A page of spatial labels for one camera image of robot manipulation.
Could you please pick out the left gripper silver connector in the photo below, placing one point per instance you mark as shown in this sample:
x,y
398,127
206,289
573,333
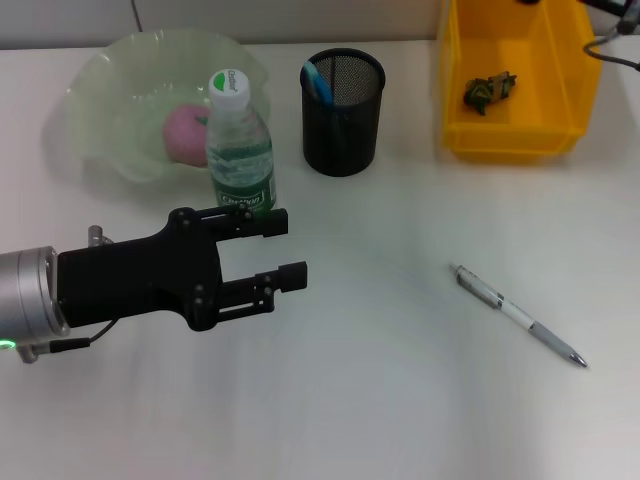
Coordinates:
x,y
97,236

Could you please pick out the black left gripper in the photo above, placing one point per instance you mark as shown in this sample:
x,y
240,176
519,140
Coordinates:
x,y
135,275

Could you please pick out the pink peach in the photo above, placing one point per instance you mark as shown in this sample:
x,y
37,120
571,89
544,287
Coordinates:
x,y
182,132

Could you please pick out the blue scissors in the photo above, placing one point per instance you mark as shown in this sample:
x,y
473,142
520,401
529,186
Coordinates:
x,y
322,90

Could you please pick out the pale green glass fruit plate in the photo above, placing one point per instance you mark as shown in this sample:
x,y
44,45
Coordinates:
x,y
125,65

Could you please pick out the green plastic wrapper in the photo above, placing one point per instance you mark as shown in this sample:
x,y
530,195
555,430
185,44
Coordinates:
x,y
487,92

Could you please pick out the clear green-label water bottle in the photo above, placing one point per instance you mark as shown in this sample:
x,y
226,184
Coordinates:
x,y
240,165

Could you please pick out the black mesh pen cup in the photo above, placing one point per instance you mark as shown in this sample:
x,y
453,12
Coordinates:
x,y
350,145

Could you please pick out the white grey pen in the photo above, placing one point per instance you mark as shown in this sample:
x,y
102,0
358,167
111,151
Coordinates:
x,y
550,342

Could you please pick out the yellow plastic bin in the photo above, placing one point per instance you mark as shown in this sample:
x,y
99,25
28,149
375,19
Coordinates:
x,y
550,75

